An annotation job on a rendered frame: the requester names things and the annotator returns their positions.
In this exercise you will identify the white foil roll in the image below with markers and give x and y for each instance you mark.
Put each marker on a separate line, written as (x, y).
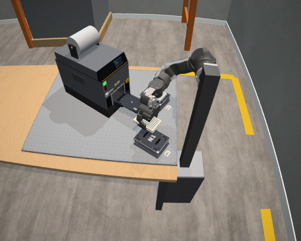
(84, 39)

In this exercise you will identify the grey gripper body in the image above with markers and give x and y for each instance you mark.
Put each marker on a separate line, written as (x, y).
(147, 112)

